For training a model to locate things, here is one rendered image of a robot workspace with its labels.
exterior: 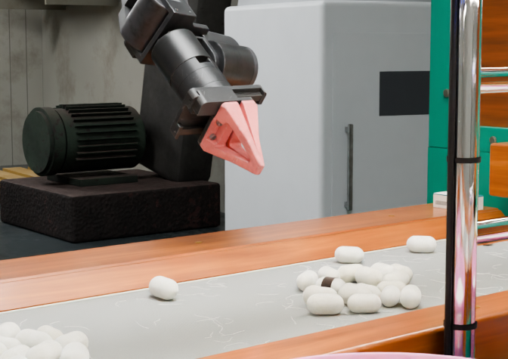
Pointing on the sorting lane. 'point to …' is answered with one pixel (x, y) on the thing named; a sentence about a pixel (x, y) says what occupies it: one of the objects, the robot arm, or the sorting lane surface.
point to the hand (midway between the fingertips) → (256, 165)
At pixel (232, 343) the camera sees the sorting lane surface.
